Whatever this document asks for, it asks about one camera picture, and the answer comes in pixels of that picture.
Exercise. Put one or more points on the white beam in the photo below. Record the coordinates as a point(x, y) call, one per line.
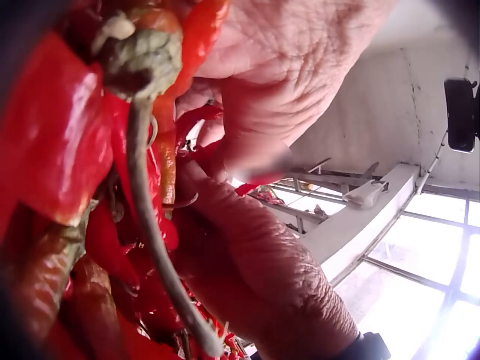
point(360, 232)

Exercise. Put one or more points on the black wall box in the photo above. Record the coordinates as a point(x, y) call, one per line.
point(460, 112)

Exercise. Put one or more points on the person's right fingers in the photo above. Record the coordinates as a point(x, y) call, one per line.
point(210, 198)

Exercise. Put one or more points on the window with dark frame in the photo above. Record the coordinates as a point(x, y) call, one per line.
point(423, 270)

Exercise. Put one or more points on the person's right hand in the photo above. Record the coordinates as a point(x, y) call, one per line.
point(262, 270)

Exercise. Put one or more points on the person's left thumb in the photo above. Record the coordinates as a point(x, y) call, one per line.
point(255, 112)

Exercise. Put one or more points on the bunch of red chili peppers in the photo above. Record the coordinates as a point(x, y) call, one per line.
point(63, 142)

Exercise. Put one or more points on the person's left hand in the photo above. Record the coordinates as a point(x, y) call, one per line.
point(285, 48)

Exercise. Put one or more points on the person's left fingers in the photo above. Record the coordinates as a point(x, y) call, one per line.
point(195, 101)

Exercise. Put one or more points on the black wrist band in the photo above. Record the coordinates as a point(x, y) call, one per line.
point(369, 347)

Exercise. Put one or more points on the white plastic fitting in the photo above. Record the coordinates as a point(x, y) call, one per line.
point(365, 194)

